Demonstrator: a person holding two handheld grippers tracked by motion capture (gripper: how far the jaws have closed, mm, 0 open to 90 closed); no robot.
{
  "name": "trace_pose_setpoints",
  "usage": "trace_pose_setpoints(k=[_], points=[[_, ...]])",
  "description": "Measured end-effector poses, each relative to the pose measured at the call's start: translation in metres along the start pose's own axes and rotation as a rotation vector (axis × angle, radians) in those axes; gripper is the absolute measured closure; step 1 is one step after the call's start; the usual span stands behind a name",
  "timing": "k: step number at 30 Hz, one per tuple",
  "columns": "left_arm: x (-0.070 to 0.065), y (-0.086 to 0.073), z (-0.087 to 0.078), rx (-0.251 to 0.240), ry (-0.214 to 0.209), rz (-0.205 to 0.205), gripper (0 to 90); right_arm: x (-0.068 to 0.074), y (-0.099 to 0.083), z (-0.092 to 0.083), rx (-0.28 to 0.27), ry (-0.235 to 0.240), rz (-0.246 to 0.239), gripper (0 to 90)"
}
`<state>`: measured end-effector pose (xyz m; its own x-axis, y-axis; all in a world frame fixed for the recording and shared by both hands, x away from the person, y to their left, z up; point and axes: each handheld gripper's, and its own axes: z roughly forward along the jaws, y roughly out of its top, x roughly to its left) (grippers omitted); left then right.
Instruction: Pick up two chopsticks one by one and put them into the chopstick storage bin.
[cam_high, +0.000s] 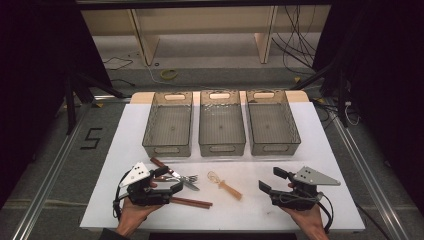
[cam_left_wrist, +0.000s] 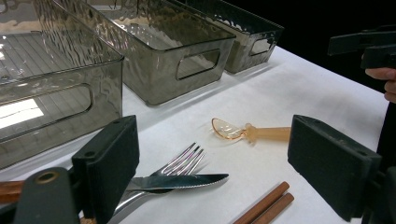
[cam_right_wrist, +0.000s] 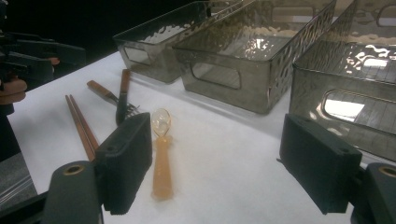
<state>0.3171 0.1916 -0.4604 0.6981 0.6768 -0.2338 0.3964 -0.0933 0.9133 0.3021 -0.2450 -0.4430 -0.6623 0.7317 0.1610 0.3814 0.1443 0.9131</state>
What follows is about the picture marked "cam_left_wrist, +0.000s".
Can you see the brown wooden chopstick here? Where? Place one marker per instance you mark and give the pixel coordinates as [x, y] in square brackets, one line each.
[267, 199]
[277, 208]

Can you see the black curtain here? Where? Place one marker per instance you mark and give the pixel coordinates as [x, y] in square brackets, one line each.
[311, 18]

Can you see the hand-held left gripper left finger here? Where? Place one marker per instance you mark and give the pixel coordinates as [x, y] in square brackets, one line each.
[109, 161]

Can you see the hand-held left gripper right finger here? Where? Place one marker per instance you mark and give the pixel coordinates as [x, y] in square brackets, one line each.
[333, 165]

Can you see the smoky transparent plastic bin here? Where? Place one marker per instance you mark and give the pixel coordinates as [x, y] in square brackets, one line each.
[243, 54]
[62, 77]
[149, 77]

